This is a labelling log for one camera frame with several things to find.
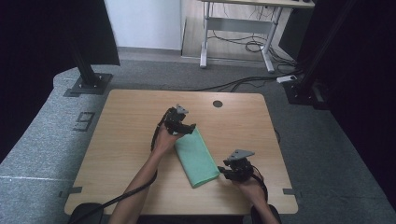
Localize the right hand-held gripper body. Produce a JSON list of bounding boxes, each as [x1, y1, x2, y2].
[[222, 148, 256, 183]]

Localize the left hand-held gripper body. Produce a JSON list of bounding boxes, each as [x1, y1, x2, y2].
[[163, 104, 191, 136]]

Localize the green cloth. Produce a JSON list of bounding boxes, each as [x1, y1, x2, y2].
[[173, 126, 221, 189]]

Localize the person's left hand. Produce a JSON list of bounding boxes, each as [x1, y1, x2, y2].
[[151, 123, 185, 157]]

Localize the person's right hand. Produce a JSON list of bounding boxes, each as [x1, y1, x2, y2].
[[233, 175, 267, 206]]

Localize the black metal stand with base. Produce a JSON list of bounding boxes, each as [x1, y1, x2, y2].
[[68, 36, 114, 96]]

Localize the white power strip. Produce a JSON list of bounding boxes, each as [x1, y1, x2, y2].
[[276, 74, 299, 84]]

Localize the black seat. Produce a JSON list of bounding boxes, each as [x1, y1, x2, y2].
[[66, 202, 108, 224]]

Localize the black curtain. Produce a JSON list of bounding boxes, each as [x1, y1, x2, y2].
[[0, 0, 121, 162], [278, 0, 396, 213]]

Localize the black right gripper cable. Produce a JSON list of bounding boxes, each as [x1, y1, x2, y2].
[[250, 164, 270, 203]]

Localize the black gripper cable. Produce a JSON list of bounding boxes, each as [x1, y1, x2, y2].
[[66, 106, 172, 224], [250, 164, 270, 203]]

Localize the black floor cables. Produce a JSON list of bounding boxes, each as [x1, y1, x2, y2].
[[192, 6, 304, 93]]

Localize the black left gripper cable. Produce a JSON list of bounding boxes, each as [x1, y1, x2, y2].
[[66, 106, 172, 224]]

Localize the white metal desk frame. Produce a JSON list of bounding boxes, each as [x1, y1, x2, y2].
[[199, 0, 316, 75]]

